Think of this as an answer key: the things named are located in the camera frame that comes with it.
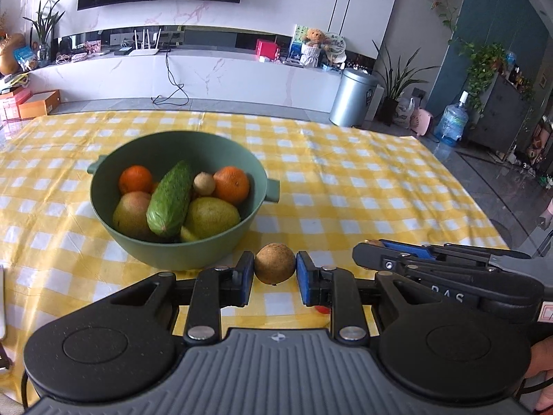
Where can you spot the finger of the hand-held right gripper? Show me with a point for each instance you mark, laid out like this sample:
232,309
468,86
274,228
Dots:
410,247
371,257

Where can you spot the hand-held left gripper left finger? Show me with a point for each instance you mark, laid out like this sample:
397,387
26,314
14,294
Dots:
246,279

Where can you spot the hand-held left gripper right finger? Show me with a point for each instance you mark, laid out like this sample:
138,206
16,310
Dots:
304,281

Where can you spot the brown kiwi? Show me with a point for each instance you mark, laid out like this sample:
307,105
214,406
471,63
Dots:
204,183
274,264

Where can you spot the green bowl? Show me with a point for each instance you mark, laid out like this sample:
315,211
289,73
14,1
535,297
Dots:
173,255

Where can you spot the person's right hand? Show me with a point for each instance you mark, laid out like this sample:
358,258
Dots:
543,356

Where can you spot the small red object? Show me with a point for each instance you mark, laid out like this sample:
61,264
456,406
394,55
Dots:
322,309

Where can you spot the yellow checked tablecloth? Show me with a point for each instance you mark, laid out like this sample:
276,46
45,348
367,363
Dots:
367,190

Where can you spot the yellow-green pear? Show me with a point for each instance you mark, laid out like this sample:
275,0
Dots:
211,218

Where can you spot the small yellow fruit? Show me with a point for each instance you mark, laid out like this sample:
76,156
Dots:
188,234

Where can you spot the green bumpy cucumber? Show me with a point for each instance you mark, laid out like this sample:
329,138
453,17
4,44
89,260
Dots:
170,199

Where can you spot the blue water jug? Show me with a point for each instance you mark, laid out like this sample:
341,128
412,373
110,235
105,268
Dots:
451,123

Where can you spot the reddish yellow pear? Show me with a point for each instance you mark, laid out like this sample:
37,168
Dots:
129,216

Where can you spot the white plastic bag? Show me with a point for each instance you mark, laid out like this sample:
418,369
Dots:
405,112

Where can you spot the silver trash bin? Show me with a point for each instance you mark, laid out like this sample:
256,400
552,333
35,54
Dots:
352,99

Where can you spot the grey cabinet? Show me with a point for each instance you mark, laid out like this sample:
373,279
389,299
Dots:
501,116

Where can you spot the tall green floor plant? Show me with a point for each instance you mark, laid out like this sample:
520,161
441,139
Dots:
397,82

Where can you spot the leafy pothos plant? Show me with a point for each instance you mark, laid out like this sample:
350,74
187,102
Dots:
484,67

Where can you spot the white marble TV cabinet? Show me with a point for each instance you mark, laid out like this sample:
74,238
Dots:
216,80

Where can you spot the white container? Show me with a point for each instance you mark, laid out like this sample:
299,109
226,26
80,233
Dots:
312,57

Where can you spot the round printed fan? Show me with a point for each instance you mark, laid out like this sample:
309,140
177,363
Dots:
335,45

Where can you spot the green picture book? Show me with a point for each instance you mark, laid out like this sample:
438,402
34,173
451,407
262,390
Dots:
297,43

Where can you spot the brown teddy bear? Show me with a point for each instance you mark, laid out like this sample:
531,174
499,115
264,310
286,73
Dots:
313,36

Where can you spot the red box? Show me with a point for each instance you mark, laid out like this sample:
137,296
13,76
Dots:
268,51

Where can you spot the hanging vine plant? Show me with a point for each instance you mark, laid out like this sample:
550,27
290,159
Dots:
438,0

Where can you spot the white router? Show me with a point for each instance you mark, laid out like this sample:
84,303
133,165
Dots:
144,51

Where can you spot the black set-top box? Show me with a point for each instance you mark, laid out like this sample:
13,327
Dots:
122,50

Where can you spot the orange cardboard box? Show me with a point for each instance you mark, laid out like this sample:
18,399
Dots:
41,104

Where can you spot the pink cardboard box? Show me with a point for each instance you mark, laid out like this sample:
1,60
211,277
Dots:
13,106

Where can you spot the stack of magazines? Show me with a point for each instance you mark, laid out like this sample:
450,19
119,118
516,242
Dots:
15,82

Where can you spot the blue snack packet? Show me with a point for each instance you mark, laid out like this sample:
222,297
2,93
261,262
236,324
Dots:
25,57

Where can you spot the long-leaf potted plant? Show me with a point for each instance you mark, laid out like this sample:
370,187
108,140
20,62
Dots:
45,26

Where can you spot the copper gourd vase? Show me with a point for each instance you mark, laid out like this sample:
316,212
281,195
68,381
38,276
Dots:
9,58

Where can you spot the small photo frame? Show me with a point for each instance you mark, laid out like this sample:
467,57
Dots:
92,46

